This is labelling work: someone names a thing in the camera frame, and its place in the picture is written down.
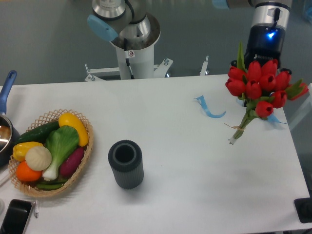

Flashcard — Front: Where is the dark grey ribbed vase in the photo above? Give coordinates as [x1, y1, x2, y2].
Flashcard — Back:
[108, 140, 144, 189]

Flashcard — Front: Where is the yellow bell pepper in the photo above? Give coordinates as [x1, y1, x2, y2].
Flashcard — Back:
[12, 141, 43, 162]

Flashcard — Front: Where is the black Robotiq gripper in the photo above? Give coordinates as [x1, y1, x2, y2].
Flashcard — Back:
[230, 25, 292, 75]

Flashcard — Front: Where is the woven wicker basket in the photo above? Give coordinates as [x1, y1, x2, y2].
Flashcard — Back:
[8, 109, 94, 197]

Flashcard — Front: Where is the green bok choy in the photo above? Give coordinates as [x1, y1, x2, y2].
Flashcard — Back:
[42, 125, 79, 181]

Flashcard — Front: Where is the black smartphone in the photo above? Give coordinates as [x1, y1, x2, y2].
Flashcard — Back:
[0, 199, 33, 234]

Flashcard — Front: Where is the blue ribbon strip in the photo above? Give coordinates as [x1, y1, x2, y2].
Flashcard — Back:
[194, 96, 226, 118]

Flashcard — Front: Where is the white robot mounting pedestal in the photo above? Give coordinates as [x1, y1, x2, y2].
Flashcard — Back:
[84, 31, 210, 82]

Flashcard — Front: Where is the red tulip bouquet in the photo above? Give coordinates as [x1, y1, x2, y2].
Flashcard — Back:
[225, 42, 309, 145]

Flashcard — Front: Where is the purple sweet potato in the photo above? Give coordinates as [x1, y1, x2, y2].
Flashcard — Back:
[59, 147, 84, 178]

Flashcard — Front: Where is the green pea pod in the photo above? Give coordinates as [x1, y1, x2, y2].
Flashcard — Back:
[35, 180, 67, 191]

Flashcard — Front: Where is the blue handled saucepan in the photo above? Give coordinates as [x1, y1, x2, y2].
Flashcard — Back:
[0, 70, 20, 167]

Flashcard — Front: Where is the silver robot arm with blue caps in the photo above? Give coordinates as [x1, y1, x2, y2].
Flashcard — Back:
[87, 0, 293, 79]

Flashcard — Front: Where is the white steamed bun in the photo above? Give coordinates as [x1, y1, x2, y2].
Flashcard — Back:
[25, 146, 52, 171]

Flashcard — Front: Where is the orange fruit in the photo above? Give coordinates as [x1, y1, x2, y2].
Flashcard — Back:
[16, 161, 42, 182]

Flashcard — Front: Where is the green cucumber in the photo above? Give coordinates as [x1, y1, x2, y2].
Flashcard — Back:
[15, 121, 59, 144]

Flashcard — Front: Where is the black device at table edge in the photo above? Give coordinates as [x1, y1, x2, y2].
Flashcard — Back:
[294, 197, 312, 223]

